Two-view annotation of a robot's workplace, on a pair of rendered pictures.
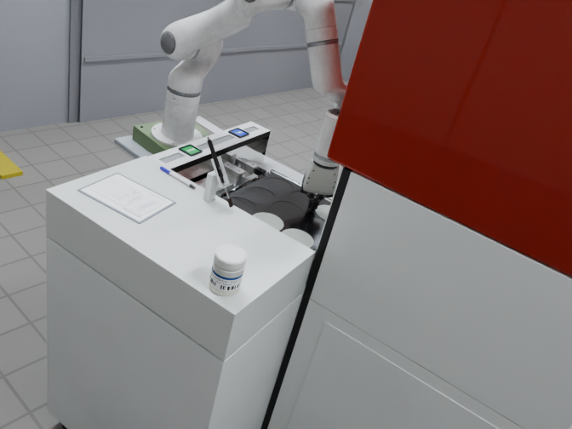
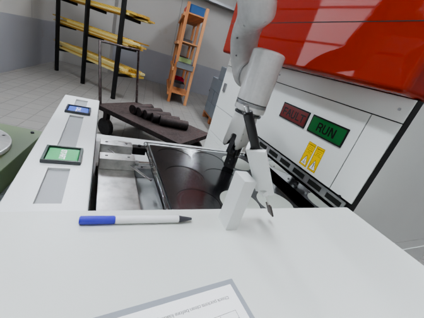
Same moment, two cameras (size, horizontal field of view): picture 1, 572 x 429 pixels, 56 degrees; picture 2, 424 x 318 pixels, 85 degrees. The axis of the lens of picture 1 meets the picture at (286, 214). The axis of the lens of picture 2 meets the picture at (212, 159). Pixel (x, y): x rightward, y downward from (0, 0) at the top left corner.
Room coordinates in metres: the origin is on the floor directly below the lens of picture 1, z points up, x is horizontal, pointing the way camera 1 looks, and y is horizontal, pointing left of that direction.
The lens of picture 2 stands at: (1.17, 0.49, 1.18)
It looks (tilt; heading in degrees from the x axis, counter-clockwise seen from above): 22 degrees down; 305
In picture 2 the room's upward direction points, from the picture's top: 18 degrees clockwise
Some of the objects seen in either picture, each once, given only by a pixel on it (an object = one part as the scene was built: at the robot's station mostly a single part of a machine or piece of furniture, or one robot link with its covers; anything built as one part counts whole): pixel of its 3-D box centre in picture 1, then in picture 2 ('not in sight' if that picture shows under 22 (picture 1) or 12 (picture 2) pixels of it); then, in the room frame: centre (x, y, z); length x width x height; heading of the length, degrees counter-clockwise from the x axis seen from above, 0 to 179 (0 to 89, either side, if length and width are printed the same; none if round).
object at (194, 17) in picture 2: not in sight; (183, 54); (6.16, -3.93, 1.07); 2.30 x 0.61 x 2.13; 145
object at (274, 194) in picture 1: (286, 210); (221, 178); (1.47, 0.00, 0.90); 0.34 x 0.34 x 0.01; 64
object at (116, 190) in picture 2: (217, 185); (117, 189); (1.56, 0.25, 0.87); 0.36 x 0.08 x 0.03; 154
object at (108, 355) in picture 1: (220, 318); not in sight; (1.44, 0.13, 0.41); 0.96 x 0.64 x 0.82; 154
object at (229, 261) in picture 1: (227, 270); not in sight; (0.95, 0.09, 1.01); 0.07 x 0.07 x 0.10
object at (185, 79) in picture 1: (195, 56); not in sight; (1.85, 0.45, 1.18); 0.19 x 0.12 x 0.24; 149
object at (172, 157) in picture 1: (212, 160); (70, 158); (1.68, 0.30, 0.89); 0.55 x 0.09 x 0.14; 154
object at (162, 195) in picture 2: (241, 186); (156, 175); (1.54, 0.16, 0.90); 0.38 x 0.01 x 0.01; 154
